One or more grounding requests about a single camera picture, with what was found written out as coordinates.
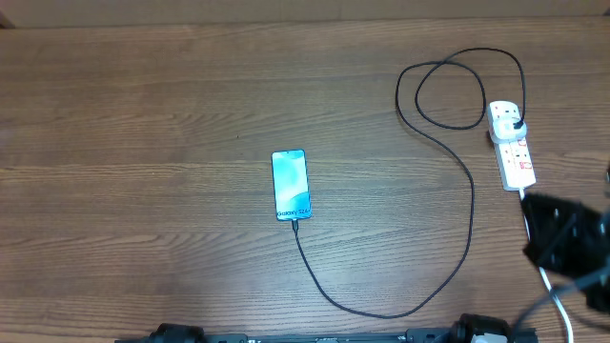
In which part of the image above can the black USB charging cable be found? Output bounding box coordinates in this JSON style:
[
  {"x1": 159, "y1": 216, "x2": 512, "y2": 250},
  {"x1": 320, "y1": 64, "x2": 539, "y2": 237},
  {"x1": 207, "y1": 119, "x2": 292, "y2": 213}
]
[{"x1": 291, "y1": 47, "x2": 528, "y2": 320}]

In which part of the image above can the blue Samsung Galaxy smartphone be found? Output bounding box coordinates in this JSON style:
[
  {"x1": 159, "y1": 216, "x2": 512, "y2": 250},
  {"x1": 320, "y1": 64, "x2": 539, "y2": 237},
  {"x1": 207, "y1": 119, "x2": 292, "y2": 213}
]
[{"x1": 271, "y1": 150, "x2": 312, "y2": 221}]

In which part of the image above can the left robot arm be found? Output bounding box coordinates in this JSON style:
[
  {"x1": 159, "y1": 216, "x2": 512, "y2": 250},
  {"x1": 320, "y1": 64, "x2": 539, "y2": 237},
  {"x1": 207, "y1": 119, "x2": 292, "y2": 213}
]
[{"x1": 147, "y1": 323, "x2": 207, "y2": 343}]

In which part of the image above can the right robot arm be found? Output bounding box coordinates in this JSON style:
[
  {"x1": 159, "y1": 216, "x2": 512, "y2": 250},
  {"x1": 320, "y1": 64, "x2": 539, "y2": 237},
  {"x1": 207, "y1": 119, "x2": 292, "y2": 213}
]
[{"x1": 437, "y1": 193, "x2": 609, "y2": 342}]

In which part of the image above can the white charger adapter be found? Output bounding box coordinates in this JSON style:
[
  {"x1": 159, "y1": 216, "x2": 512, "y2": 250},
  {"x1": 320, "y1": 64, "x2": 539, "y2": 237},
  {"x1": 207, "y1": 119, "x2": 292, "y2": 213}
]
[{"x1": 490, "y1": 118, "x2": 527, "y2": 144}]

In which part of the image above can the white power strip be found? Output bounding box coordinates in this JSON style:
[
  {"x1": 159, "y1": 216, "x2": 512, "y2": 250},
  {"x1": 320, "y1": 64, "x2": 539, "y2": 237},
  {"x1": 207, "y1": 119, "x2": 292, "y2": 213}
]
[{"x1": 486, "y1": 101, "x2": 536, "y2": 192}]

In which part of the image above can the white power strip cord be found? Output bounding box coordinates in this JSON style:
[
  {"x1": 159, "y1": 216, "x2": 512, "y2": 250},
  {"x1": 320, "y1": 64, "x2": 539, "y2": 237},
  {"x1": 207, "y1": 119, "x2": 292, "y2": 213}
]
[{"x1": 518, "y1": 188, "x2": 576, "y2": 343}]

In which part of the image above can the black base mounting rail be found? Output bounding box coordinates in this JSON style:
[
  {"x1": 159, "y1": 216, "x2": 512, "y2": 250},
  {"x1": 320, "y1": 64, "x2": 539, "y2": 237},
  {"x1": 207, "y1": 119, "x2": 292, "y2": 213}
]
[{"x1": 113, "y1": 327, "x2": 539, "y2": 343}]

